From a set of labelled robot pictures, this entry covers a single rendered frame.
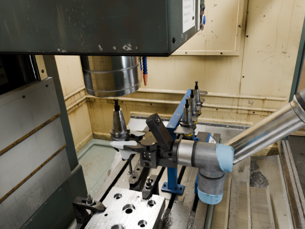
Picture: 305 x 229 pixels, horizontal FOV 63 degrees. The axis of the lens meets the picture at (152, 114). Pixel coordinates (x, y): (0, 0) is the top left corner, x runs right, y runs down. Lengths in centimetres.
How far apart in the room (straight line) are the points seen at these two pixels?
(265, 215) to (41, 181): 105
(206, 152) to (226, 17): 106
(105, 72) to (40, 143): 61
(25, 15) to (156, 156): 49
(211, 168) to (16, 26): 61
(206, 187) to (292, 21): 114
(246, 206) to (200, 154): 73
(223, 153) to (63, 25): 51
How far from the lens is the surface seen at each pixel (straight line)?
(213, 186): 76
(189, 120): 103
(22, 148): 110
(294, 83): 172
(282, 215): 151
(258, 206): 145
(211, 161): 71
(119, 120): 76
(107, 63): 63
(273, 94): 173
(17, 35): 71
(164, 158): 77
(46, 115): 116
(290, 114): 77
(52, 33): 64
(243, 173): 164
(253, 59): 166
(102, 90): 66
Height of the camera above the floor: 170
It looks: 25 degrees down
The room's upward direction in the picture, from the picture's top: 4 degrees counter-clockwise
